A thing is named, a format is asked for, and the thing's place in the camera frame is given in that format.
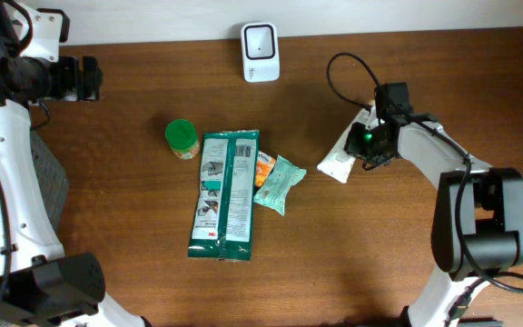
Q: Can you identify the right black camera cable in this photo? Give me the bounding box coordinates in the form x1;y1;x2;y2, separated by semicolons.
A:
326;52;523;327

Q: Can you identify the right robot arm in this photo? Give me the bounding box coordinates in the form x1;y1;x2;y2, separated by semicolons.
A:
343;83;523;326

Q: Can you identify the mint green snack packet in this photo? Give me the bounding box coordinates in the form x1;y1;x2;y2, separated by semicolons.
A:
253;155;307;216

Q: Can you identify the green lid jar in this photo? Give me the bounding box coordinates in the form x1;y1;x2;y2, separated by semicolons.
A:
165;119;200;160

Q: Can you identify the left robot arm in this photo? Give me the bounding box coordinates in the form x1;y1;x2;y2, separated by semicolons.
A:
0;1;146;326

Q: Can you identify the grey plastic mesh basket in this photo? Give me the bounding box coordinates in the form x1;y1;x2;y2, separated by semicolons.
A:
30;132;69;233

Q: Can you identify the white tube package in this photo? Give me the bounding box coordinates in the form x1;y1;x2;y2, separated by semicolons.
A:
317;101;377;183

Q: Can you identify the green white wipes pack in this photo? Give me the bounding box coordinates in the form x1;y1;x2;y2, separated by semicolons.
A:
188;130;260;262

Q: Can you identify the orange tissue packet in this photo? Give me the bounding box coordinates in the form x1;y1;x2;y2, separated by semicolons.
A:
254;151;276;187

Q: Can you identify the white barcode scanner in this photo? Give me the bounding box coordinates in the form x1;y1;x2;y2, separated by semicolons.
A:
241;22;281;83

